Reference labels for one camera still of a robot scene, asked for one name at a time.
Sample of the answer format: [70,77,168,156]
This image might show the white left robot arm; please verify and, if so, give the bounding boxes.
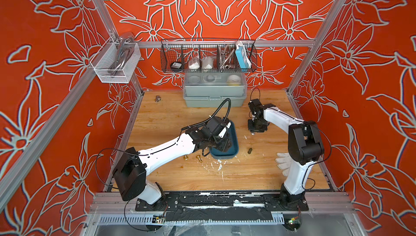
[113,117,232,206]

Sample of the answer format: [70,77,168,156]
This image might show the teal plastic storage box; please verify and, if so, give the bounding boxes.
[210,121,239,160]

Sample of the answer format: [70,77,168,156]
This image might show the black wire wall basket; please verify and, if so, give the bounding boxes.
[160,38,258,73]

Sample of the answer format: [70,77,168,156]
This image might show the white gloved hand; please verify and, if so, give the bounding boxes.
[275,152,291,177]

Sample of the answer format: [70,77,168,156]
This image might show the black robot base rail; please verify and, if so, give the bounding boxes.
[135,191,309,224]

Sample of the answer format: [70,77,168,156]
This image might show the grey plastic lidded container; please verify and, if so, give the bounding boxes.
[183,72,248,108]

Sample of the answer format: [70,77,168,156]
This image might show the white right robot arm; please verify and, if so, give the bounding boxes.
[248,99,325,208]

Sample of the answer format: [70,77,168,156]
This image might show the metal tongs in basket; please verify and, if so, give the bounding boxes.
[217,45,235,70]

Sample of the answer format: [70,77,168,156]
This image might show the blue white box in basket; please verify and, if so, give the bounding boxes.
[235,41,251,69]

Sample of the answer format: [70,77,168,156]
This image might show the white mesh wall basket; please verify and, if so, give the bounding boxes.
[90,43,141,84]

